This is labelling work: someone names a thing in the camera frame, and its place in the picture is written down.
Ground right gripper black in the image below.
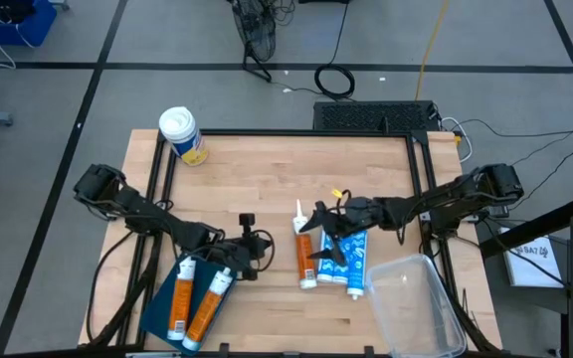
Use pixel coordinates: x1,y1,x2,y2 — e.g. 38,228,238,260
298,196,386,268

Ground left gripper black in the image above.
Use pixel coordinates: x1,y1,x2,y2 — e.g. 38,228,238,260
209,233,272,282

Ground orange sealant tube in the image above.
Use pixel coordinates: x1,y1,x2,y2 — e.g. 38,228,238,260
291,198,318,290
166,256,197,342
181,267,235,353

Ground clear plastic container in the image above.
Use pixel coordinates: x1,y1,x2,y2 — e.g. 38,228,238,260
364,253,469,358

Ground Lysol wipes canister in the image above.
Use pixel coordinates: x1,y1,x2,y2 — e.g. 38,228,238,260
158,105,209,167

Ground blue plastic tray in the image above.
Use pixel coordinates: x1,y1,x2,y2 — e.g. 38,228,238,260
139,253,238,357

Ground black computer case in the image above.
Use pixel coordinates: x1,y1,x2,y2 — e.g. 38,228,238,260
312,100,441,133

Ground black power strip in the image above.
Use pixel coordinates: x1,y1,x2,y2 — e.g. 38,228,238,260
475,203,510,220

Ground white paper booklet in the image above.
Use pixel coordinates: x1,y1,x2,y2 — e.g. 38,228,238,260
498,233,564,288

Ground black desk beam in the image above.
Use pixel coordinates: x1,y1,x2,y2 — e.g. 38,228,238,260
478,192,573,261

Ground black floor fan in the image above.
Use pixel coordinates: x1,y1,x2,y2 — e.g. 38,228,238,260
230,0,279,84

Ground blue storage bin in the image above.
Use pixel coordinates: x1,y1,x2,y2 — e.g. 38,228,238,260
0,0,58,47

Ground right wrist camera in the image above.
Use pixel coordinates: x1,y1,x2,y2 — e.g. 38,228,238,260
345,196,375,215

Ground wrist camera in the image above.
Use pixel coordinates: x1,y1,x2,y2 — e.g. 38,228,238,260
239,212,258,239
345,196,375,215

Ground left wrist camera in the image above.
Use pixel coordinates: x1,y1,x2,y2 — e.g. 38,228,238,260
239,212,258,239

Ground black aluminium table frame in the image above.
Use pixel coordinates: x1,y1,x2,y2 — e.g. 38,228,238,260
116,128,472,357

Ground black coiled cable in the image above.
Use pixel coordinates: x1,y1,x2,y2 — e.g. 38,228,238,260
313,64,356,100

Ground yellow hanging cable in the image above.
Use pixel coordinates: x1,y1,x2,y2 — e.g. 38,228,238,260
414,0,451,101

